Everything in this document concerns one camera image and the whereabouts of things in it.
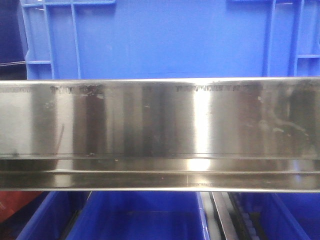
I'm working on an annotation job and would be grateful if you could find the blue upper shelf bin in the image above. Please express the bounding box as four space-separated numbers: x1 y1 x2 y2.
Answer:
20 0 320 80

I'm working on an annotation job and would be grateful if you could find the blue shelf bin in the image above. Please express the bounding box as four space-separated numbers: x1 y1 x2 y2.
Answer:
18 191 209 240
20 0 320 80

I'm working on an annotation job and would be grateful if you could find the blue lower shelf bin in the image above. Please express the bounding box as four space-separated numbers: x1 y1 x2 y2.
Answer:
18 191 209 240

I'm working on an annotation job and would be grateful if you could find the blue lower right bin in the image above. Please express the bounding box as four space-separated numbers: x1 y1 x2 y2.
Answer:
234 192 320 240

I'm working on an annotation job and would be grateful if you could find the red object lower left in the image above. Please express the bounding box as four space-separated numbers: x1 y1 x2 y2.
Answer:
0 191 42 223

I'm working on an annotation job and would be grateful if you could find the stainless steel shelf rail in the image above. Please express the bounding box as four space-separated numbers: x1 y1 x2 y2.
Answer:
0 77 320 193

